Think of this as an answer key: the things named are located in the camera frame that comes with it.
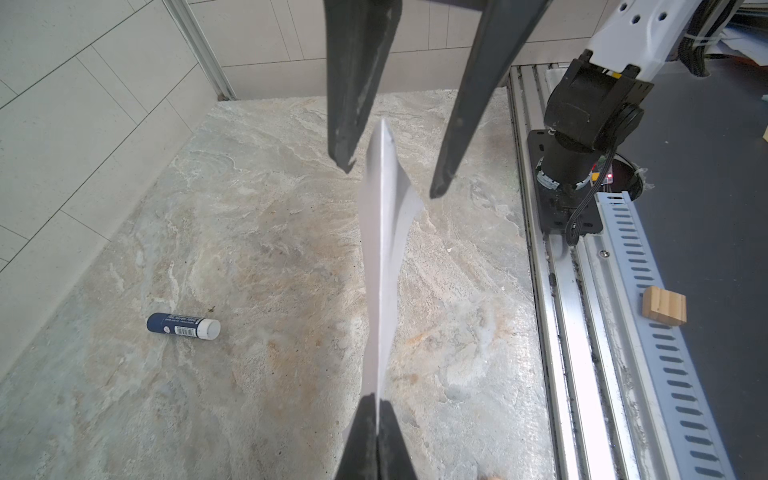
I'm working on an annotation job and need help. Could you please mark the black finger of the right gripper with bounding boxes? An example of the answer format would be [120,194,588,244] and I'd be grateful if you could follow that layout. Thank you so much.
[430,0,550,199]
[323,0,402,173]

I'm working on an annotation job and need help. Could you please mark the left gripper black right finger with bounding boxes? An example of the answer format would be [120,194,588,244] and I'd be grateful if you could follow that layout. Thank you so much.
[377,400,418,480]

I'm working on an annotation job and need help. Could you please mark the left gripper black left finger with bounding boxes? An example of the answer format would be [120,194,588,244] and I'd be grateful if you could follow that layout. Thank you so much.
[334,394,378,480]

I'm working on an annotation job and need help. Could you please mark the blue bordered floral letter paper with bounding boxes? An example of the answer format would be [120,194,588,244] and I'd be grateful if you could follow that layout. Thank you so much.
[358,118,424,430]

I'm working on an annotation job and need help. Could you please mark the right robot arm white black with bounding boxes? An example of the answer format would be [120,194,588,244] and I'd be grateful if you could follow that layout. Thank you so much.
[323,1,739,198]

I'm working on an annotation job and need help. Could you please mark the blue white glue stick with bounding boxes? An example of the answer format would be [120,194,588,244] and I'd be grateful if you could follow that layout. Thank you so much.
[146,313,221,340]

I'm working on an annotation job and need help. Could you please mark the plain wooden block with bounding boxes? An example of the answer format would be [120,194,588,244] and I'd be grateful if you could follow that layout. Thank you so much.
[642,286,687,327]

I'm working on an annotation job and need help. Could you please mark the right circuit board with wires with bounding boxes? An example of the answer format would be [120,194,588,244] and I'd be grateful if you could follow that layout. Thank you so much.
[600,154,645,201]

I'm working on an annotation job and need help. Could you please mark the aluminium mounting rail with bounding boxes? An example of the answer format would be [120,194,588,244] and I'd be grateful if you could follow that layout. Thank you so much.
[508,65,661,479]

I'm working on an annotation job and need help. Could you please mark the grey slotted cable duct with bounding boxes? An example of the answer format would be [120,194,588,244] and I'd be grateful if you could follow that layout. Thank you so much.
[597,192,735,479]

